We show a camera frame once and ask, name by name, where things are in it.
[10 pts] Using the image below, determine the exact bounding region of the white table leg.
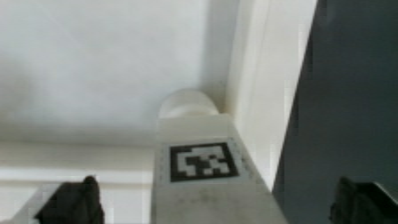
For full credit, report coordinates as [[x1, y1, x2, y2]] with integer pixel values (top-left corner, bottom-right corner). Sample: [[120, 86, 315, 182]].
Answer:
[[150, 89, 289, 224]]

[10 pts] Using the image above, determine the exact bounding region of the white square tabletop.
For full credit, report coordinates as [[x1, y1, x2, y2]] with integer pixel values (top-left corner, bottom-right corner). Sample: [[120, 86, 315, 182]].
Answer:
[[0, 0, 321, 224]]

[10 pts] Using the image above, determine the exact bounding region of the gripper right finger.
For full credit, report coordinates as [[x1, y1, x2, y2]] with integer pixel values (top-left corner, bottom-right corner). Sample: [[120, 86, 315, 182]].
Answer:
[[329, 177, 398, 224]]

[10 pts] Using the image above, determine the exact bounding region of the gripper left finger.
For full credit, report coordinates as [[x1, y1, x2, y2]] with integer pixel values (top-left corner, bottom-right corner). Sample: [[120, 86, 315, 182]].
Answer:
[[36, 176, 106, 224]]

